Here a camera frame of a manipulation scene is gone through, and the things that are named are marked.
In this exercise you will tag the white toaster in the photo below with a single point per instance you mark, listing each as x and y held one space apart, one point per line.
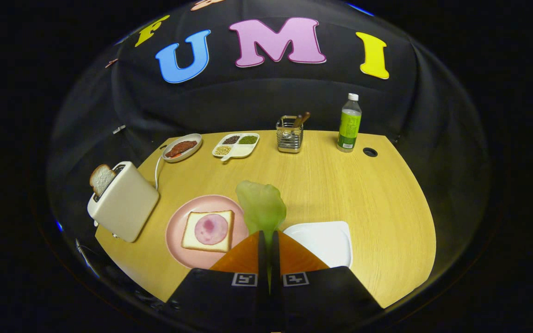
125 208

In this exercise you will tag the pile of green beans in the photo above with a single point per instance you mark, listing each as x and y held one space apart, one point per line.
248 139

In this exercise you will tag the brown steak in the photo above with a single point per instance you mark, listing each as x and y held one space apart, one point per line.
181 148

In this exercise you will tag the green label bottle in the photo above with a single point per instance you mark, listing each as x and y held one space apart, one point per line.
349 127

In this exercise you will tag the pile of yellow beans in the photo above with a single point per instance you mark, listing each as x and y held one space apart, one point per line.
222 150

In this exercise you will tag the white divided dish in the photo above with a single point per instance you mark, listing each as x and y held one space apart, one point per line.
243 151

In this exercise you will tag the black backdrop cloth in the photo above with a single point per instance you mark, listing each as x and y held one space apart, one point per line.
271 101

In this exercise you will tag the white plate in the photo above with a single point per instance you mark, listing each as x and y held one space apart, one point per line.
322 243

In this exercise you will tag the brown crust bread slice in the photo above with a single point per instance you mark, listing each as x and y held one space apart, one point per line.
101 179

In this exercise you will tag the pink plate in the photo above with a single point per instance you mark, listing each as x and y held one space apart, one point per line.
176 222

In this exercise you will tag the pink ham slice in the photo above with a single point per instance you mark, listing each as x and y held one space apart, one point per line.
211 229

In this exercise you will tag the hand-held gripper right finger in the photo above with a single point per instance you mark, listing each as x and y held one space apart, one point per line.
276 263

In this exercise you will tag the green lettuce leaf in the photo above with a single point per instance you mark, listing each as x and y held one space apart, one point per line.
262 208

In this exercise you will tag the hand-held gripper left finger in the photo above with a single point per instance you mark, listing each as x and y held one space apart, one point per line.
263 259

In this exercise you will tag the small beige plate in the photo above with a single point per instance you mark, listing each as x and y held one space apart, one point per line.
192 152

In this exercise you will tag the pile of dark beans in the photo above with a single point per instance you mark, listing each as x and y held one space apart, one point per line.
231 139

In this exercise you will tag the square toast slice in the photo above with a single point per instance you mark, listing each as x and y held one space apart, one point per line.
189 243

